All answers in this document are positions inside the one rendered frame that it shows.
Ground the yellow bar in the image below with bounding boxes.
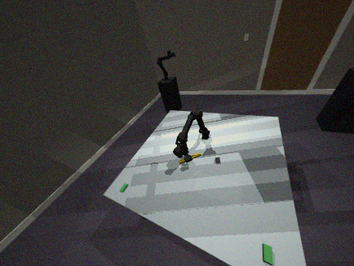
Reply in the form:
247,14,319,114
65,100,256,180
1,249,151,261
179,152,201,164

